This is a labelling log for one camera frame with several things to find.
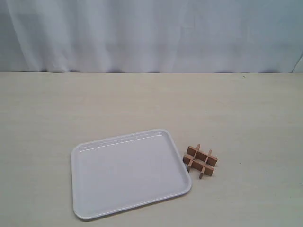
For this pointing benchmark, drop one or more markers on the wooden notched piece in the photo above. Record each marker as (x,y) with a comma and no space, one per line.
(202,156)
(192,152)
(204,166)
(198,164)

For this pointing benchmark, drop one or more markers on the white plastic tray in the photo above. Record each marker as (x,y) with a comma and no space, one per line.
(121,173)

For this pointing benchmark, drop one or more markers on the white backdrop curtain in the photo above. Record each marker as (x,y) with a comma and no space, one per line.
(164,36)

